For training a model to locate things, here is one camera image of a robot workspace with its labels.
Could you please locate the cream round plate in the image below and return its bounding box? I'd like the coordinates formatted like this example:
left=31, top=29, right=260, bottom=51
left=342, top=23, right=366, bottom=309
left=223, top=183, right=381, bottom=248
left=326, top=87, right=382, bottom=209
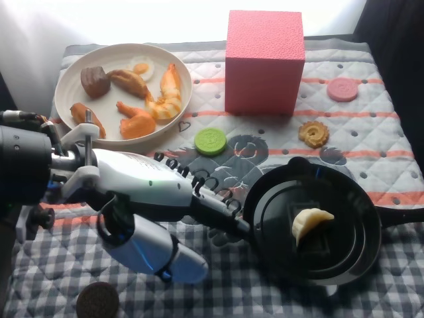
left=54, top=42, right=194, bottom=146

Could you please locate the orange-brown toy food piece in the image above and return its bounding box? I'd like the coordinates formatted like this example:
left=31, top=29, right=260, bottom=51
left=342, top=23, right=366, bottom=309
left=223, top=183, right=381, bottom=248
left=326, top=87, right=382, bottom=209
left=69, top=102, right=107, bottom=140
left=107, top=68, right=150, bottom=99

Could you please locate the orange toy shrimp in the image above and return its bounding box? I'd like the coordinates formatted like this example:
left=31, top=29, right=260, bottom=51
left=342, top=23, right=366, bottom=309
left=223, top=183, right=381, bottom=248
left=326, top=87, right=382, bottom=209
left=145, top=62, right=183, bottom=121

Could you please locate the red foam cube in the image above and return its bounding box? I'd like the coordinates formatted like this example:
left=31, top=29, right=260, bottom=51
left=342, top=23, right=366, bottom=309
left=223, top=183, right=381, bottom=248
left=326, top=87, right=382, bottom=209
left=224, top=9, right=305, bottom=117

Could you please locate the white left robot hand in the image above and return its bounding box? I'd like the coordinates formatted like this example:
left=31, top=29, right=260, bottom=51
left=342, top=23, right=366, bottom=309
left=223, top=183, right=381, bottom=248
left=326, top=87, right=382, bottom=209
left=87, top=148, right=251, bottom=285

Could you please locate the white toy dumpling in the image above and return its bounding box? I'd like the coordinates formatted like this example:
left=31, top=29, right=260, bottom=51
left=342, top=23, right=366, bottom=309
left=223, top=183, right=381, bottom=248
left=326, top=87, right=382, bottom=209
left=291, top=207, right=335, bottom=248

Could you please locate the brown chocolate sandwich cookie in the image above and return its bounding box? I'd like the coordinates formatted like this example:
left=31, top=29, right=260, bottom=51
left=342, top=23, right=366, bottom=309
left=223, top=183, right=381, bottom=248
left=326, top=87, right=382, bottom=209
left=76, top=281, right=120, bottom=318

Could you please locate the green round cookie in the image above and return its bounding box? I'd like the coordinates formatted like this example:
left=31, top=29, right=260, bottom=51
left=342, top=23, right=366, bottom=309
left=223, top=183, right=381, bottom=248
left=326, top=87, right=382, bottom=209
left=193, top=128, right=228, bottom=156

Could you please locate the orange toy chicken drumstick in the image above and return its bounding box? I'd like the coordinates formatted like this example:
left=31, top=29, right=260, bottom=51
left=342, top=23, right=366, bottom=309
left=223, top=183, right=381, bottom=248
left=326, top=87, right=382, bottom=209
left=115, top=101, right=157, bottom=140

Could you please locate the yellow flower-shaped cookie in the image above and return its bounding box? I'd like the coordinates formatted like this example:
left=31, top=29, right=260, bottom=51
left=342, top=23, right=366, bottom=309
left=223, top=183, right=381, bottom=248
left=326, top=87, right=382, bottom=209
left=297, top=121, right=331, bottom=148

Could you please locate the black frying pan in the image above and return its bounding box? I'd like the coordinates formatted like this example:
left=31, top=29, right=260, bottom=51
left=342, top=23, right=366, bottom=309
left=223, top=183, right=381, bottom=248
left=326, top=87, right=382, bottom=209
left=242, top=156, right=424, bottom=288

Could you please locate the pink round cookie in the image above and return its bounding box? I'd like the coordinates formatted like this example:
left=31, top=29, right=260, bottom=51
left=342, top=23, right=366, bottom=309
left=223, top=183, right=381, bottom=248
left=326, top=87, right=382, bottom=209
left=327, top=77, right=358, bottom=102

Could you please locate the brown toy steak piece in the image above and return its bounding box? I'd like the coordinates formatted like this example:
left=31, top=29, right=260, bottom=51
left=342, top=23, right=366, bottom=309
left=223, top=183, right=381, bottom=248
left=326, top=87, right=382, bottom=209
left=80, top=66, right=112, bottom=99

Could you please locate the toy fried egg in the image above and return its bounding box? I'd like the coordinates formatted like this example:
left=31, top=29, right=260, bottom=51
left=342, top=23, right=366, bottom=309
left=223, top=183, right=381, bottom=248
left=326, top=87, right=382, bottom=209
left=127, top=55, right=156, bottom=82

